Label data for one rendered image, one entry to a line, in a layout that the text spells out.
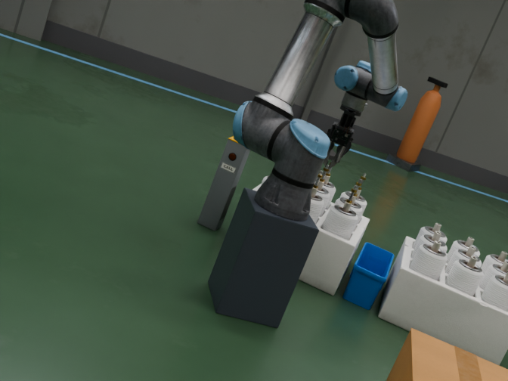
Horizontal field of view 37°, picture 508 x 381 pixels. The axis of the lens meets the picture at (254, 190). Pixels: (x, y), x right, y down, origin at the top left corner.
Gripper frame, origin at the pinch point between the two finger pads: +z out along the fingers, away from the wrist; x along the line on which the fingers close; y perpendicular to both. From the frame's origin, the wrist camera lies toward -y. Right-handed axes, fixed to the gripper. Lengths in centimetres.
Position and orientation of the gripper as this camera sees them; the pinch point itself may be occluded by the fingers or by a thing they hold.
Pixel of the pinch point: (328, 163)
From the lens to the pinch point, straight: 254.9
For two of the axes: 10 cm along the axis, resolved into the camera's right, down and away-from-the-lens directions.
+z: -3.5, 9.0, 2.7
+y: -1.7, 2.2, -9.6
